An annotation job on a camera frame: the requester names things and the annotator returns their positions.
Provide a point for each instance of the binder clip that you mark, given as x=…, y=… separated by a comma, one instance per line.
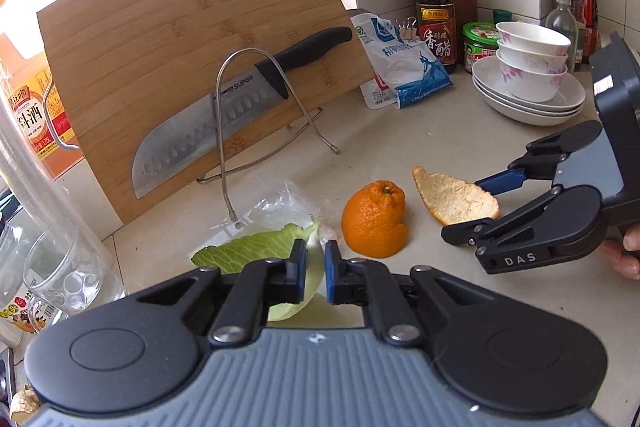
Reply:
x=411, y=28
x=402, y=30

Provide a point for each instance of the pale green cabbage leaf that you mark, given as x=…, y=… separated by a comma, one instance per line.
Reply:
x=250, y=248

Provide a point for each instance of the cooking wine bottle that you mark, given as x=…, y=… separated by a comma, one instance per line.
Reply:
x=30, y=117

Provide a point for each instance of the person's right hand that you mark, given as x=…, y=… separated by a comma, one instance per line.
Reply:
x=625, y=259

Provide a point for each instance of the ginger piece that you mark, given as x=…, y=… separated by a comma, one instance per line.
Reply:
x=25, y=407

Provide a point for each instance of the glass mug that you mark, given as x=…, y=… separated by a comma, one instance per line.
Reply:
x=65, y=277

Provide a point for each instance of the white plate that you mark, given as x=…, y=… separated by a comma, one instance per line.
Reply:
x=487, y=79
x=570, y=109
x=530, y=121

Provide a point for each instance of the green-lidded jar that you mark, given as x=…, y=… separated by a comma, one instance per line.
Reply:
x=480, y=49

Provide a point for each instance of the dark vinegar bottle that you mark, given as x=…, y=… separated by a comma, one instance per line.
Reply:
x=435, y=7

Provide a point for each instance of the bottle with red label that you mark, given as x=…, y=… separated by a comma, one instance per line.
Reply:
x=590, y=2

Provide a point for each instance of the dome-shaped orange peel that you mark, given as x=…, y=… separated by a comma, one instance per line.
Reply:
x=372, y=219

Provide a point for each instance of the white and blue salt bag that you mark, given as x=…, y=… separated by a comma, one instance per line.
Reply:
x=400, y=72

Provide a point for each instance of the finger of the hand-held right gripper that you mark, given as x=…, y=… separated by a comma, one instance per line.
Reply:
x=515, y=257
x=500, y=183

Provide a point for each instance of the clear plastic bag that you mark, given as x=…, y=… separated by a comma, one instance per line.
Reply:
x=280, y=207

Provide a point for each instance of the colourful packet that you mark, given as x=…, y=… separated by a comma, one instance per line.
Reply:
x=17, y=317

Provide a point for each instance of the steel kitchen knife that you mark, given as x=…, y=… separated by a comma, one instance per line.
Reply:
x=200, y=132

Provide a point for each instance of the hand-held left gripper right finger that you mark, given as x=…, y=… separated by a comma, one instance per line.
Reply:
x=331, y=272

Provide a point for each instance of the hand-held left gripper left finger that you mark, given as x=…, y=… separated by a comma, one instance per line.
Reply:
x=299, y=272

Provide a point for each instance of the clear bottle with red cap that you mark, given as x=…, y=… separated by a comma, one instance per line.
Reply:
x=562, y=24

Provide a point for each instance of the bamboo cutting board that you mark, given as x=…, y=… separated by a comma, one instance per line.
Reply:
x=150, y=32

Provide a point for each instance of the tall clear container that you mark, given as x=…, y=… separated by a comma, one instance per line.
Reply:
x=65, y=207

